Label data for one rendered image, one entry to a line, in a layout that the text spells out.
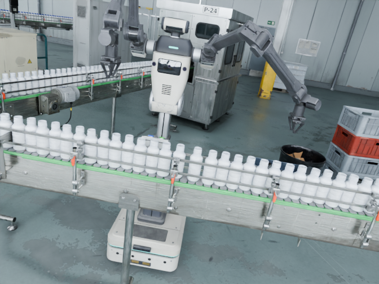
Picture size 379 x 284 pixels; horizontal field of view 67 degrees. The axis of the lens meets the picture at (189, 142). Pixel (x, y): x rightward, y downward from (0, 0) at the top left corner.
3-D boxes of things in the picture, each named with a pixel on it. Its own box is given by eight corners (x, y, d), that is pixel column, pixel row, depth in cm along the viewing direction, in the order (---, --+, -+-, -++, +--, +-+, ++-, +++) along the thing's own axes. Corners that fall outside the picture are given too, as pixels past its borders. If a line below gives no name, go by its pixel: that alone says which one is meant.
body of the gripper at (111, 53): (100, 60, 132) (101, 43, 129) (108, 57, 142) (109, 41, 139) (114, 62, 132) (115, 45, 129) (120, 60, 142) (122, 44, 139)
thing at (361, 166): (340, 173, 313) (348, 155, 305) (324, 157, 351) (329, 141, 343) (393, 180, 318) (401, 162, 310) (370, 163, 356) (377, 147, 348)
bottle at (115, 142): (110, 169, 136) (112, 137, 130) (106, 163, 140) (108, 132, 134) (122, 167, 139) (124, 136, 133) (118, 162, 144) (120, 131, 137)
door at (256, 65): (247, 75, 1276) (258, 25, 1197) (246, 75, 1284) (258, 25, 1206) (269, 79, 1273) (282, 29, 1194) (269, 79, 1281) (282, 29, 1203)
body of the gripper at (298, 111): (299, 116, 167) (303, 104, 164) (305, 121, 157) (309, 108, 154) (289, 114, 167) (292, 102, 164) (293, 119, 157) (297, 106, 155)
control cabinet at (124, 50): (115, 75, 839) (119, 3, 767) (130, 79, 823) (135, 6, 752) (97, 78, 767) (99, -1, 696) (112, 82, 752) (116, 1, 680)
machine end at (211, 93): (180, 100, 685) (193, 9, 610) (233, 114, 644) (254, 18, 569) (145, 114, 546) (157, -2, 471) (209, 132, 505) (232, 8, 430)
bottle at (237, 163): (237, 184, 141) (244, 154, 135) (238, 191, 135) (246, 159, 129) (224, 182, 141) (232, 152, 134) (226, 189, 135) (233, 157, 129)
